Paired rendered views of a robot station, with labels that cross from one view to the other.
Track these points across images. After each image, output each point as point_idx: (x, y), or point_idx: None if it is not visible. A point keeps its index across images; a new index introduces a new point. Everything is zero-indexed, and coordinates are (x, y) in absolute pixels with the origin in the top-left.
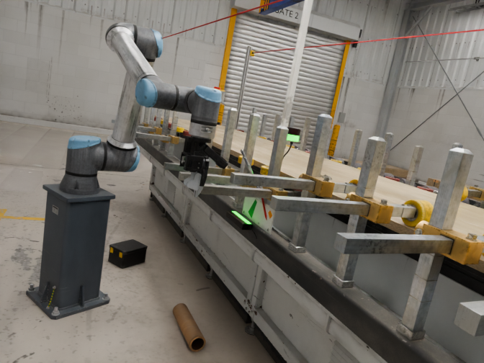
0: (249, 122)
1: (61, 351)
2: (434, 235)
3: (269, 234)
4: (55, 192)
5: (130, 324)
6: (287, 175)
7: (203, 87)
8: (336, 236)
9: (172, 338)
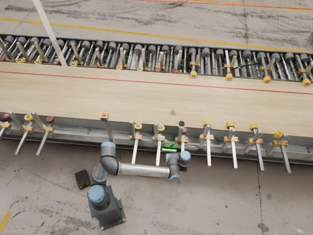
0: (155, 127)
1: (146, 220)
2: (256, 145)
3: (186, 148)
4: (105, 212)
5: (137, 193)
6: (169, 125)
7: (188, 158)
8: (261, 170)
9: (149, 180)
